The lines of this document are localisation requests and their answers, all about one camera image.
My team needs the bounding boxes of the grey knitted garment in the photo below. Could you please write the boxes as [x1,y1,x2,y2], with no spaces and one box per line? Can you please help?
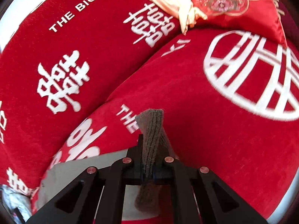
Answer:
[37,108,179,222]

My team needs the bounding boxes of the white floral blanket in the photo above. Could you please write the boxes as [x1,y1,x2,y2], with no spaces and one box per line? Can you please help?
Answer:
[1,185,32,223]

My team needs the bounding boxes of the red embroidered satin pillow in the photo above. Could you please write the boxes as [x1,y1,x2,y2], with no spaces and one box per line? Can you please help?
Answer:
[150,0,287,46]

